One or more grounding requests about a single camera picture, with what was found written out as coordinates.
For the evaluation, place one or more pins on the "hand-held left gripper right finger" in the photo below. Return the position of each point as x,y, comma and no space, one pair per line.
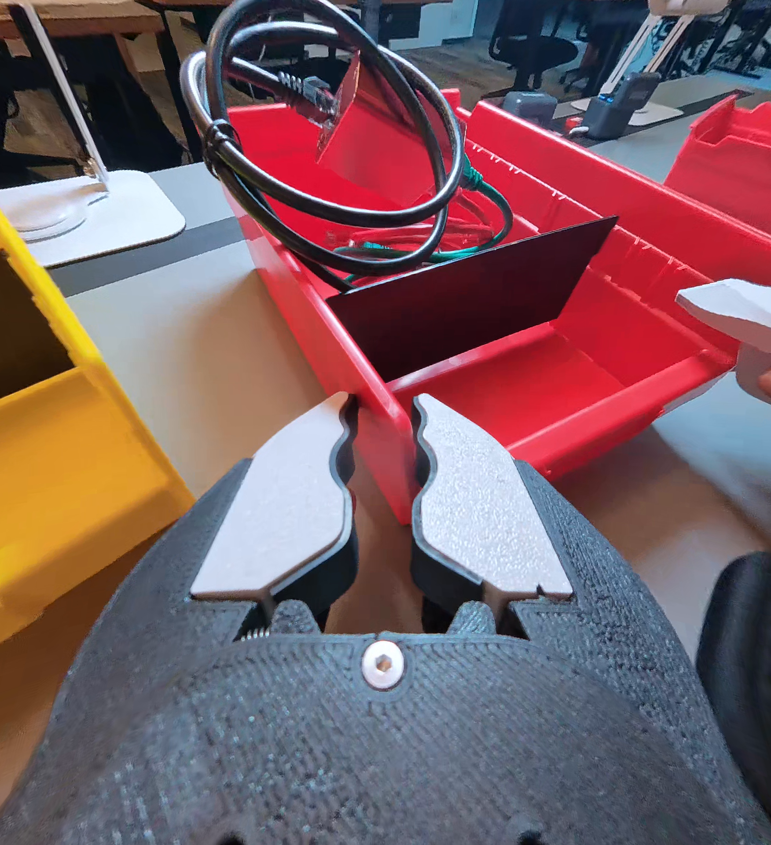
484,515

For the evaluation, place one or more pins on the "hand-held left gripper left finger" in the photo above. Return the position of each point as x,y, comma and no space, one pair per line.
280,515

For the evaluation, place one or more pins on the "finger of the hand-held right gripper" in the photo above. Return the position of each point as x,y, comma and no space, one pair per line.
752,376
742,310

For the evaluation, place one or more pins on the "red plastic bin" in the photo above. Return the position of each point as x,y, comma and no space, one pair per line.
557,396
742,165

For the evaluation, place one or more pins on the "yellow plastic bin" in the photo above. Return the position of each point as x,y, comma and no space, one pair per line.
62,462

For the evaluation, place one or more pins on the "red ethernet adapter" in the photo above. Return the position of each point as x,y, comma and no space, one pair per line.
385,132

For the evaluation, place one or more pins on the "black bin divider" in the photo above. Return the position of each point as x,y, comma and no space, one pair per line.
2,330
478,297

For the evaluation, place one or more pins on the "grey button box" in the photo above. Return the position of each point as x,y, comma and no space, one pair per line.
529,109
623,105

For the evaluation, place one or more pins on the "black office chair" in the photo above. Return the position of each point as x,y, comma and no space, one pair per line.
531,46

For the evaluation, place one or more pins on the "wooden desk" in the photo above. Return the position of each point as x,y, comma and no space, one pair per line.
62,16

